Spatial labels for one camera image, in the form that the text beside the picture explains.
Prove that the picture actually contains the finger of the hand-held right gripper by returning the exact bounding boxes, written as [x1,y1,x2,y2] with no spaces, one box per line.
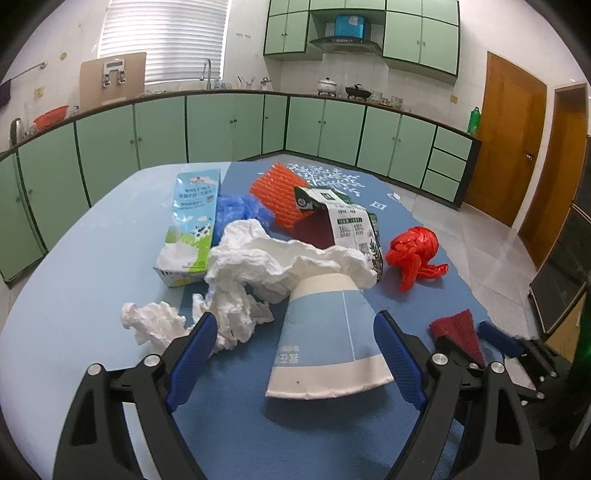
[431,337,485,370]
[478,320,575,398]

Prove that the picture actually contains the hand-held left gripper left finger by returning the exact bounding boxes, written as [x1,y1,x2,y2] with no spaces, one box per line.
[53,311,220,480]

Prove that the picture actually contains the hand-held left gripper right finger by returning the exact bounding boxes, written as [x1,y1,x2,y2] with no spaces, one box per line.
[373,310,541,480]

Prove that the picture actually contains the red ribbed card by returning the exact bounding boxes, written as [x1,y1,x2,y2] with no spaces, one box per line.
[429,309,485,367]

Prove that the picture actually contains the blue and white paper cup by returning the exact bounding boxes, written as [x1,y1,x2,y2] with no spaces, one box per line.
[265,274,394,400]

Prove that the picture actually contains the light blue milk carton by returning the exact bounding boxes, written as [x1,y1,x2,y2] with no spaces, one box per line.
[153,170,221,287]

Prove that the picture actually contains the small crumpled white tissue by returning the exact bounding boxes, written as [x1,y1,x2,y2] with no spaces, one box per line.
[121,300,190,356]

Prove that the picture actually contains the black glass cabinet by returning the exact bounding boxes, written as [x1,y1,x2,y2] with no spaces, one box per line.
[529,198,591,335]

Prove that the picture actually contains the red plastic bag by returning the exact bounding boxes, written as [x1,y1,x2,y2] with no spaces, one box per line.
[385,226,450,294]

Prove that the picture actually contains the large crumpled white tissue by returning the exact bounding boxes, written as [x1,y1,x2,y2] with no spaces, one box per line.
[203,219,378,356]

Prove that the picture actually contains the light blue printed table mat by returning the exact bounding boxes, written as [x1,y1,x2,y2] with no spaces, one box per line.
[0,161,234,480]

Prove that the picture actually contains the crushed green white carton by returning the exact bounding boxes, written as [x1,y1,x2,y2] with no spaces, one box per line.
[294,185,384,282]

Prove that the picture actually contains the blue plastic bag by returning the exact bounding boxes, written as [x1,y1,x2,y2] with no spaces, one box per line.
[215,194,275,245]

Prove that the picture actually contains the orange foam net sleeve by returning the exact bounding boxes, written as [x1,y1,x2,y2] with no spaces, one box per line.
[249,162,319,234]

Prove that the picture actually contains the wooden door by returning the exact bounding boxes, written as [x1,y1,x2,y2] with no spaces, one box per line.
[464,52,548,227]
[517,83,591,268]

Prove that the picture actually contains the green lower kitchen cabinets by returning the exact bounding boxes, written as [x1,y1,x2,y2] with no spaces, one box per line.
[0,90,483,282]

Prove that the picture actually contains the green kitchen cabinets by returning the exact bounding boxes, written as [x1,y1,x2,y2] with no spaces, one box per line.
[0,90,483,282]
[263,0,461,86]

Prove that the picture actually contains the row of glass jars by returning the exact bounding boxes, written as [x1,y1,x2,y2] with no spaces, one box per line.
[369,91,411,110]

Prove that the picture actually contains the orange basin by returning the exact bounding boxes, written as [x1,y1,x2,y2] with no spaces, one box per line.
[33,105,70,130]

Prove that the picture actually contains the wooden board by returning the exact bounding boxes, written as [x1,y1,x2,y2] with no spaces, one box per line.
[79,52,147,114]

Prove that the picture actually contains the green upper kitchen cabinets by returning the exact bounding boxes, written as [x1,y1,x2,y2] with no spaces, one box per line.
[263,0,461,86]

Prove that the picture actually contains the range hood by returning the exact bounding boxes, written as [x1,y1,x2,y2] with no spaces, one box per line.
[309,36,384,55]

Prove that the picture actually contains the white window blind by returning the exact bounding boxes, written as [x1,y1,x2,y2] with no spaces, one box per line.
[97,0,232,86]

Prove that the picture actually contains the blue box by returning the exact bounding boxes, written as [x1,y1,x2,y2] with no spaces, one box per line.
[335,15,369,38]

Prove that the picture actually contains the metal bracket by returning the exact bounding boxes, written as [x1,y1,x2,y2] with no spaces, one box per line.
[100,60,126,86]

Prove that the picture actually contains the metal towel rail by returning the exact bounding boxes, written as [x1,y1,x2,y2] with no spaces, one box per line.
[9,61,49,81]

